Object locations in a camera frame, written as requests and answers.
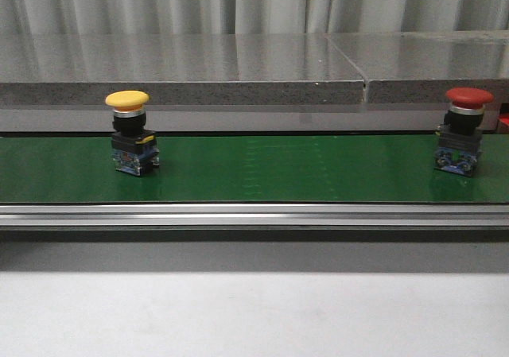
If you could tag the yellow mushroom push button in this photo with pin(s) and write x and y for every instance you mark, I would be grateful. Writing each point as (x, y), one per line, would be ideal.
(134, 148)

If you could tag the red mushroom push button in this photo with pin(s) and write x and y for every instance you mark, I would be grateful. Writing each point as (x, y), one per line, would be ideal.
(459, 136)

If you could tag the green conveyor belt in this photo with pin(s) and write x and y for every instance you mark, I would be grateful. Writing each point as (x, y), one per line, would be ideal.
(316, 168)

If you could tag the grey granite slab right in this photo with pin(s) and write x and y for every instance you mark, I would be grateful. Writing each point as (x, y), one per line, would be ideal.
(419, 68)

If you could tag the grey granite slab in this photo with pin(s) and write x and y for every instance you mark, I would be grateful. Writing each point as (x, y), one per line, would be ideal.
(176, 70)
(419, 68)

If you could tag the grey granite slab left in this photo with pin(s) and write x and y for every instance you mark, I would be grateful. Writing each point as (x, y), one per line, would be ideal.
(176, 70)

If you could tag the red plastic tray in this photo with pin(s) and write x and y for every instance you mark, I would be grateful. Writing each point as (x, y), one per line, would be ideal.
(503, 124)

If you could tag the grey curtain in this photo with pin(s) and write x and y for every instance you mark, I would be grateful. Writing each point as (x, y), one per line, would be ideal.
(249, 16)

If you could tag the aluminium conveyor frame rail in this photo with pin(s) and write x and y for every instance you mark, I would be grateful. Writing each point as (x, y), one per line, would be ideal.
(263, 215)

